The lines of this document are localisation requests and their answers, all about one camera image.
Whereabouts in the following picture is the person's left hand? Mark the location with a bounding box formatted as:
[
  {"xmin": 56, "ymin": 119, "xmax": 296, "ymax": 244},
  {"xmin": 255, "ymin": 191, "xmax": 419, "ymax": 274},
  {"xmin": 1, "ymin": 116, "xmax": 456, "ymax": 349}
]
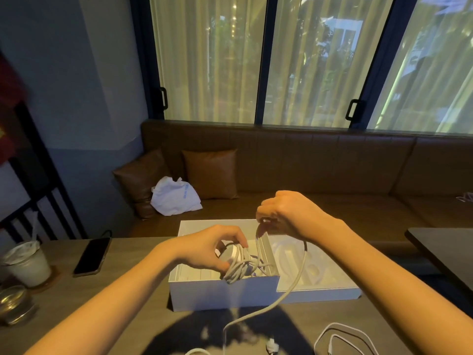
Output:
[{"xmin": 173, "ymin": 225, "xmax": 249, "ymax": 275}]

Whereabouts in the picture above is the person's right hand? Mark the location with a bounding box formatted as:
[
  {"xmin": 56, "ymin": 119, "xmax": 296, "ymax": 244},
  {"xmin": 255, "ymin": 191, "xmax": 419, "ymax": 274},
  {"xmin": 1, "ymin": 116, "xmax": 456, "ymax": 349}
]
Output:
[{"xmin": 256, "ymin": 191, "xmax": 335, "ymax": 243}]

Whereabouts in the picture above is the white round power adapter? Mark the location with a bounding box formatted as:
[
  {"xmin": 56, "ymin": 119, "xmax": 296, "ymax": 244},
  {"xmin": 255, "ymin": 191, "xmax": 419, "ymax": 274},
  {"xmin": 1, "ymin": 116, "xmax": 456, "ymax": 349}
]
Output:
[{"xmin": 216, "ymin": 242, "xmax": 242, "ymax": 272}]

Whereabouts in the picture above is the white braided cable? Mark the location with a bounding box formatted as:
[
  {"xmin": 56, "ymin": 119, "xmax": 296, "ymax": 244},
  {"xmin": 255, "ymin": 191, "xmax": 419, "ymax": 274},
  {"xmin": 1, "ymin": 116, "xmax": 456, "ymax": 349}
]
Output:
[{"xmin": 184, "ymin": 217, "xmax": 308, "ymax": 355}]

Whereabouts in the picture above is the person's left forearm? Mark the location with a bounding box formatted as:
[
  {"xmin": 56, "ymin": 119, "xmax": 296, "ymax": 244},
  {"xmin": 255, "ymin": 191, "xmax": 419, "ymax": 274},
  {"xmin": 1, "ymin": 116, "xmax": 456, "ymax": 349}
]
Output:
[{"xmin": 25, "ymin": 240, "xmax": 185, "ymax": 355}]

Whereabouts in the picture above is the person's right forearm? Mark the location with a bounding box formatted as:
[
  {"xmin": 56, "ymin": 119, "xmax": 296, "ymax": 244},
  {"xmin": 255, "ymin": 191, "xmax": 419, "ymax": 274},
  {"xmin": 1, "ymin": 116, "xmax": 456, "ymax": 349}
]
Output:
[{"xmin": 314, "ymin": 217, "xmax": 473, "ymax": 355}]

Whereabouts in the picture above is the white moulded tray insert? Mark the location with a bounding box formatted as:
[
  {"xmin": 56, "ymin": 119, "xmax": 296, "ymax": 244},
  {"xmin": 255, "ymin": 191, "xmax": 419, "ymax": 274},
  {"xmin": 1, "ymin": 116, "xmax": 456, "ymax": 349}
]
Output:
[{"xmin": 271, "ymin": 236, "xmax": 349, "ymax": 289}]

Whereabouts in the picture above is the white box lid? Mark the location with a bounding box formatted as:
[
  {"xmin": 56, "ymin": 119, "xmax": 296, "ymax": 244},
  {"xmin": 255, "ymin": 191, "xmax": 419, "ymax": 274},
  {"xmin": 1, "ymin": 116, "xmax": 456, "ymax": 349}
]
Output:
[{"xmin": 168, "ymin": 219, "xmax": 282, "ymax": 313}]

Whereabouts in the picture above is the light brown leather cushion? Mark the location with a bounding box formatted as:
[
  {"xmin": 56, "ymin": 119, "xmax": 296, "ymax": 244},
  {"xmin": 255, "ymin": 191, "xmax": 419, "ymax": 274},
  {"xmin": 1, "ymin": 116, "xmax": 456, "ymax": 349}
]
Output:
[{"xmin": 181, "ymin": 149, "xmax": 239, "ymax": 200}]

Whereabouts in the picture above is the white plastic bag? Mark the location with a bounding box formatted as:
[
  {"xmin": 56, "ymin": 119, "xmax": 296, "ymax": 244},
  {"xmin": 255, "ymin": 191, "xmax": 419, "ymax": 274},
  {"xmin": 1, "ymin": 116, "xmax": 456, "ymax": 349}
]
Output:
[{"xmin": 150, "ymin": 176, "xmax": 203, "ymax": 217}]

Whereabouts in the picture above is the brown leather bench sofa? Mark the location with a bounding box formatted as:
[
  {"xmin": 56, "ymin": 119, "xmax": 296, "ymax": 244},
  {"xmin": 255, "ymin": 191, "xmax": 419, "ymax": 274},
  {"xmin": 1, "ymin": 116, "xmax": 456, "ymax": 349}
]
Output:
[{"xmin": 125, "ymin": 120, "xmax": 473, "ymax": 257}]

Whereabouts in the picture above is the dark brown leather cushion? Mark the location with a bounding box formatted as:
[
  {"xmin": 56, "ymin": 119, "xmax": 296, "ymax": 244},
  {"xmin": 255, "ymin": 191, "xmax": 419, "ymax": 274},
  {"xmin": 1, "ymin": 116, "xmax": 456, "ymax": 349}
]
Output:
[{"xmin": 112, "ymin": 149, "xmax": 171, "ymax": 219}]

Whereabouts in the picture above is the black smartphone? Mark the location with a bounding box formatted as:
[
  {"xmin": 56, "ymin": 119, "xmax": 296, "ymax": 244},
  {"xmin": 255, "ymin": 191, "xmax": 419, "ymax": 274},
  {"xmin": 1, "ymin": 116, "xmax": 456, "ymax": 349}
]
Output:
[{"xmin": 72, "ymin": 237, "xmax": 112, "ymax": 278}]

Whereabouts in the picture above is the cream sheer curtain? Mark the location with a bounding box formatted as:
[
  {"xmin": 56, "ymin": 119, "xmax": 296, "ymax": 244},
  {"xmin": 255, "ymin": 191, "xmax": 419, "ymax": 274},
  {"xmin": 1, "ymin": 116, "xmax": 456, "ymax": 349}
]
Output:
[{"xmin": 149, "ymin": 0, "xmax": 473, "ymax": 136}]

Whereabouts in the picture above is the dark side table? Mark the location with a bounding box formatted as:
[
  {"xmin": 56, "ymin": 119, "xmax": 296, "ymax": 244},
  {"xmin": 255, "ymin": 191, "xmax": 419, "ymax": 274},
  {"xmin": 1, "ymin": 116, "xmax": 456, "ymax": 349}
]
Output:
[{"xmin": 404, "ymin": 228, "xmax": 473, "ymax": 293}]

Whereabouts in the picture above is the round wooden coaster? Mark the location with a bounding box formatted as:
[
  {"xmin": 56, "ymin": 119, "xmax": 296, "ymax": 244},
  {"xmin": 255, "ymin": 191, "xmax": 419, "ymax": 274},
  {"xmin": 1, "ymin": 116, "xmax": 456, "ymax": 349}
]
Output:
[{"xmin": 3, "ymin": 265, "xmax": 62, "ymax": 295}]

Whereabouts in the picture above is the black slatted chair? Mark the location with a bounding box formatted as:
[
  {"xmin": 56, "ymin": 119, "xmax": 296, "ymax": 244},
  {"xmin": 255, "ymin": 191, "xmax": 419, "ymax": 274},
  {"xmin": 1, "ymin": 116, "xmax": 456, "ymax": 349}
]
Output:
[{"xmin": 0, "ymin": 103, "xmax": 88, "ymax": 244}]

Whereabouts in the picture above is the iced drink plastic cup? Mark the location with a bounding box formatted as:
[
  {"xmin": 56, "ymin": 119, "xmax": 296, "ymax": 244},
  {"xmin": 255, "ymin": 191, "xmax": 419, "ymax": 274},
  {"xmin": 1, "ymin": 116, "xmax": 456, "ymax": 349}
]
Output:
[{"xmin": 0, "ymin": 240, "xmax": 52, "ymax": 289}]

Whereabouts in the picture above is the small glass jar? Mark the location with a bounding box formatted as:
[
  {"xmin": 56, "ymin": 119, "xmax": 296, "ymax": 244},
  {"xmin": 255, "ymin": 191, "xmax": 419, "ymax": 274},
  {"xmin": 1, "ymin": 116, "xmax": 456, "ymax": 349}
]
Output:
[{"xmin": 0, "ymin": 285, "xmax": 38, "ymax": 326}]

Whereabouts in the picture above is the red cloth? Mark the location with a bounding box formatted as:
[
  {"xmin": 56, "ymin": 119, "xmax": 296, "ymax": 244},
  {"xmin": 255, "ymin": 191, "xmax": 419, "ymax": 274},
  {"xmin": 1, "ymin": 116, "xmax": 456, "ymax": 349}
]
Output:
[{"xmin": 0, "ymin": 52, "xmax": 29, "ymax": 167}]

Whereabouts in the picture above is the thin white cable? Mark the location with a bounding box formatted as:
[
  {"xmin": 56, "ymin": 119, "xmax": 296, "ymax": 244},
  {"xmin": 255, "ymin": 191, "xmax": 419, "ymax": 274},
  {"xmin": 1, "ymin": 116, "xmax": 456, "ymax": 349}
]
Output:
[{"xmin": 313, "ymin": 322, "xmax": 380, "ymax": 355}]

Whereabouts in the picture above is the dark window frame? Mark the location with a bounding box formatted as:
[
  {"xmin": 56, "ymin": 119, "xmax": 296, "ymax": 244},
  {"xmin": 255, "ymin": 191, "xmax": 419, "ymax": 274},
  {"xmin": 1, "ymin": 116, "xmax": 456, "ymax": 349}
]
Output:
[{"xmin": 129, "ymin": 0, "xmax": 473, "ymax": 132}]

